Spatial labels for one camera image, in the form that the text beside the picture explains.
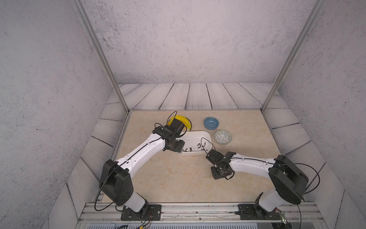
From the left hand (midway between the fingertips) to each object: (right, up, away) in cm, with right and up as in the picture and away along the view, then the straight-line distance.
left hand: (179, 147), depth 82 cm
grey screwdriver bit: (+7, -4, +14) cm, 16 cm away
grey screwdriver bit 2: (+15, -2, +16) cm, 23 cm away
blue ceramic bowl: (+23, +13, +28) cm, 39 cm away
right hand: (+23, -17, +4) cm, 29 cm away
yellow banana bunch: (+1, +17, +24) cm, 29 cm away
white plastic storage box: (+11, 0, +19) cm, 22 cm away
